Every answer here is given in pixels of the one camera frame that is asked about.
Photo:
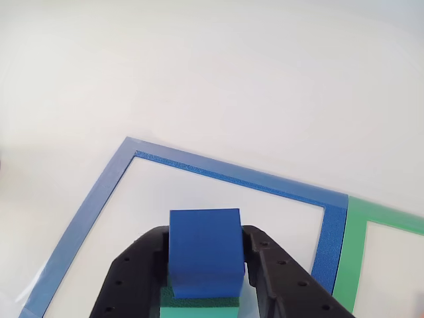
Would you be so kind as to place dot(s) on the green cube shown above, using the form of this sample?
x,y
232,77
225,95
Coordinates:
x,y
198,311

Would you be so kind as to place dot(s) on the green square frame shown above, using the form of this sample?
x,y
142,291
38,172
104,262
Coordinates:
x,y
354,238

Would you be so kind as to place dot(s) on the blue square frame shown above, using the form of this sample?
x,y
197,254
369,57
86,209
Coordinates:
x,y
83,212

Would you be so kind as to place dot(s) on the small blue cube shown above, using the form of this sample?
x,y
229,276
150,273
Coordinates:
x,y
203,245

